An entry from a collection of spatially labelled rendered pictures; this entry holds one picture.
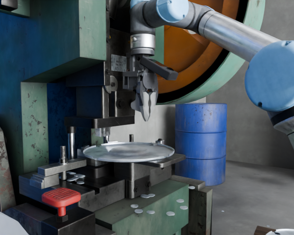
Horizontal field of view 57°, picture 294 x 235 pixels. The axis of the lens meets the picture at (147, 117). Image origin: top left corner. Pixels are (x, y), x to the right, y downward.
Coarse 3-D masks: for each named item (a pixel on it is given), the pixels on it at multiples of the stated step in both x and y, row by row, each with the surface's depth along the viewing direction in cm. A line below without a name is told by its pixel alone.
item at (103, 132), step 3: (96, 129) 93; (99, 129) 92; (102, 129) 93; (105, 129) 93; (108, 129) 94; (96, 132) 93; (99, 132) 92; (102, 132) 93; (105, 132) 93; (108, 132) 94; (96, 135) 93; (99, 135) 92; (102, 135) 93; (105, 135) 93; (108, 135) 94
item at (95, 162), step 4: (80, 152) 91; (80, 156) 91; (84, 156) 90; (88, 160) 89; (92, 160) 88; (96, 160) 87; (88, 164) 89; (92, 164) 88; (96, 164) 87; (100, 164) 88
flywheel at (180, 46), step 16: (192, 0) 111; (208, 0) 107; (224, 0) 99; (240, 0) 97; (240, 16) 100; (176, 32) 116; (176, 48) 117; (192, 48) 112; (208, 48) 104; (176, 64) 117; (192, 64) 109; (208, 64) 105; (160, 80) 118; (176, 80) 113; (192, 80) 109
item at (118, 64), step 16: (112, 32) 85; (112, 48) 86; (128, 48) 91; (112, 64) 86; (128, 64) 92; (112, 80) 84; (80, 96) 89; (96, 96) 85; (112, 96) 84; (128, 96) 88; (80, 112) 90; (96, 112) 85; (112, 112) 84; (128, 112) 88
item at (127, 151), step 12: (108, 144) 99; (120, 144) 100; (132, 144) 100; (144, 144) 100; (96, 156) 80; (108, 156) 80; (120, 156) 80; (132, 156) 80; (144, 156) 80; (156, 156) 80; (168, 156) 80
